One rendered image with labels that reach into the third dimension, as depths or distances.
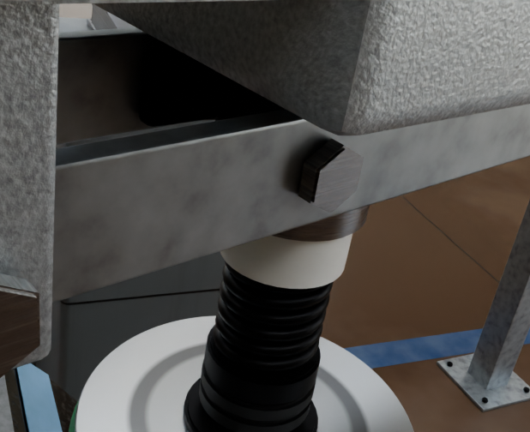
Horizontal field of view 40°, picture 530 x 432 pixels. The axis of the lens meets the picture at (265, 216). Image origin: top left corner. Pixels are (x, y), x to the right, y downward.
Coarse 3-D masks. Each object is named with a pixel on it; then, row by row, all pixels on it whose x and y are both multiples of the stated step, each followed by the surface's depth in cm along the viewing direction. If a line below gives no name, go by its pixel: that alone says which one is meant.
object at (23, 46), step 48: (0, 0) 16; (48, 0) 16; (96, 0) 17; (144, 0) 18; (192, 0) 19; (240, 0) 20; (0, 48) 16; (48, 48) 17; (0, 96) 17; (48, 96) 18; (0, 144) 17; (48, 144) 18; (0, 192) 18; (48, 192) 19; (0, 240) 19; (48, 240) 20; (48, 288) 20; (48, 336) 21
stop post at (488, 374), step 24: (528, 216) 180; (528, 240) 181; (528, 264) 182; (504, 288) 190; (528, 288) 184; (504, 312) 190; (528, 312) 189; (480, 336) 199; (504, 336) 191; (456, 360) 209; (480, 360) 200; (504, 360) 196; (456, 384) 200; (480, 384) 200; (504, 384) 202; (480, 408) 192
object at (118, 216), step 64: (64, 64) 32; (128, 64) 35; (64, 128) 34; (128, 128) 36; (192, 128) 25; (256, 128) 26; (320, 128) 28; (448, 128) 34; (512, 128) 38; (64, 192) 22; (128, 192) 24; (192, 192) 25; (256, 192) 28; (320, 192) 29; (384, 192) 33; (64, 256) 23; (128, 256) 25; (192, 256) 27; (0, 320) 18
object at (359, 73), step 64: (320, 0) 21; (384, 0) 20; (448, 0) 22; (512, 0) 24; (256, 64) 24; (320, 64) 22; (384, 64) 21; (448, 64) 23; (512, 64) 26; (384, 128) 23
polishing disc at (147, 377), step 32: (192, 320) 54; (128, 352) 50; (160, 352) 50; (192, 352) 51; (96, 384) 47; (128, 384) 47; (160, 384) 47; (192, 384) 48; (320, 384) 50; (352, 384) 50; (384, 384) 51; (96, 416) 44; (128, 416) 45; (160, 416) 45; (320, 416) 47; (352, 416) 48; (384, 416) 48
